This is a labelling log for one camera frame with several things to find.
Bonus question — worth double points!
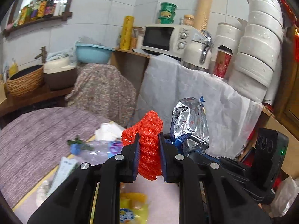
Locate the paisley patterned cloth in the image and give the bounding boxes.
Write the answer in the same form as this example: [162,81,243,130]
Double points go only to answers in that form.
[65,63,137,127]

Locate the bamboo faucet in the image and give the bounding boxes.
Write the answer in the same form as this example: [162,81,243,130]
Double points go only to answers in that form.
[35,47,47,64]

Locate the white microwave oven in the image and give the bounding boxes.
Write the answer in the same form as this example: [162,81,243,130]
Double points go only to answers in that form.
[141,24,195,60]

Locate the white tissue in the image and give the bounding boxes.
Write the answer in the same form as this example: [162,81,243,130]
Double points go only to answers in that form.
[95,121,125,141]

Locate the clear plastic bag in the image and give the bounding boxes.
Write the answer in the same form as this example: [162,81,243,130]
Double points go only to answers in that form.
[271,175,299,217]

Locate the grey woven tablecloth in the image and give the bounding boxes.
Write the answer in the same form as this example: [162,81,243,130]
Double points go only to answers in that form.
[0,107,112,208]

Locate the yellow snack bag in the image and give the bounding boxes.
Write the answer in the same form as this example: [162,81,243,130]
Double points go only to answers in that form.
[120,191,150,224]

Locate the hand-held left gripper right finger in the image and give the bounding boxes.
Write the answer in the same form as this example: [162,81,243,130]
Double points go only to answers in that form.
[158,132,272,224]

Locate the green leaves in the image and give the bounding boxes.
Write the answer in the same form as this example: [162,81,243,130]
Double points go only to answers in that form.
[67,135,94,151]

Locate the clear plastic bottle blue label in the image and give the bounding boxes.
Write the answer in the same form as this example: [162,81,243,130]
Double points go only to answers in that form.
[77,140,123,164]

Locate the yellow plastic bottle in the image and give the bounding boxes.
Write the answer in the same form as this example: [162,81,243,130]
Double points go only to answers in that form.
[9,59,19,76]

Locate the green instant noodle bowl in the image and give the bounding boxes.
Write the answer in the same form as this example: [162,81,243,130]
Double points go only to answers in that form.
[158,11,175,24]
[160,2,177,13]

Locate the light blue plastic basin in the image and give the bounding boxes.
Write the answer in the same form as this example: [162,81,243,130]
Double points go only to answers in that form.
[75,41,115,64]

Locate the short stack of white tubs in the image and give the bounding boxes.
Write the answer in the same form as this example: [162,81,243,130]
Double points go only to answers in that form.
[214,22,242,49]

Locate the red foam fruit net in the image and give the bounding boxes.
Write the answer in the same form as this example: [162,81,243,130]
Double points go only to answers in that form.
[121,110,164,181]

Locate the silver foil snack bag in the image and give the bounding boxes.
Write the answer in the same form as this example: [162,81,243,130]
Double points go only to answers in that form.
[165,96,209,157]

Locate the white cover cloth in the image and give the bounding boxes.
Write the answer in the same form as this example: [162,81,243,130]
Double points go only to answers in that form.
[135,56,263,159]

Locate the red hanging knot ornament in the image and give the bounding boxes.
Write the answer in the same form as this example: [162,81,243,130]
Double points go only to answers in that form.
[273,0,299,62]

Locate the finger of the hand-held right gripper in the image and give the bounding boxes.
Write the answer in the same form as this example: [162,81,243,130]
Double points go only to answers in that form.
[187,151,248,180]

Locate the wooden wall shelf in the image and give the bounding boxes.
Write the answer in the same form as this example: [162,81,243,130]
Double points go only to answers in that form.
[2,5,73,38]

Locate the light blue towel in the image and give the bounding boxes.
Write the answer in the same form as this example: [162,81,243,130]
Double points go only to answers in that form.
[47,48,77,62]

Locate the wrapped stack of white bowls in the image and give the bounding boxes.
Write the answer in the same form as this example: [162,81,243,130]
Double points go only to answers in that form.
[228,0,284,103]

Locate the red paper cup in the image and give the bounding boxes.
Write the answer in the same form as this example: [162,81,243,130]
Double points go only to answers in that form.
[212,45,233,78]

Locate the tall stack of paper cups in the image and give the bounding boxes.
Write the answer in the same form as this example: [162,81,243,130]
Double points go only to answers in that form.
[194,0,214,31]

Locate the wooden cabinet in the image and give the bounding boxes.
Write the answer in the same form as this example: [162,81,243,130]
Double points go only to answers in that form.
[110,48,152,91]

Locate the brown and white container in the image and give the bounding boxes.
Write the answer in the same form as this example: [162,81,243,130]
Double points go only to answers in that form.
[43,57,78,91]

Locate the white paper packet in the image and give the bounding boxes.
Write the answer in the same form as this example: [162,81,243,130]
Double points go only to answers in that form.
[47,156,78,196]

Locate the small glass jar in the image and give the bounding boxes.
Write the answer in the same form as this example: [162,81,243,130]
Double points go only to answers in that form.
[132,27,143,49]

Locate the white kettle with chrome handle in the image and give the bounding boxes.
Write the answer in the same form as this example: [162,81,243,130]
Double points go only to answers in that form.
[181,30,214,70]

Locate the jar with orange lid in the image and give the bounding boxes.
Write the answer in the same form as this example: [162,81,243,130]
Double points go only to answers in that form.
[183,14,195,26]

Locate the yellow cling film box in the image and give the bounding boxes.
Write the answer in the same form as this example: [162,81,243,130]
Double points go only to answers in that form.
[120,16,135,50]

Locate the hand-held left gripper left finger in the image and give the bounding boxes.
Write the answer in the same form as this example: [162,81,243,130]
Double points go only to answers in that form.
[27,133,141,224]

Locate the wicker basket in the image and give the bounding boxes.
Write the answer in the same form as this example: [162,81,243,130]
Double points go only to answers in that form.
[6,65,45,98]

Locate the row of condiment bottles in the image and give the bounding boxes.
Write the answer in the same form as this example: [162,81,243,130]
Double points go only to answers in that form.
[12,0,68,27]

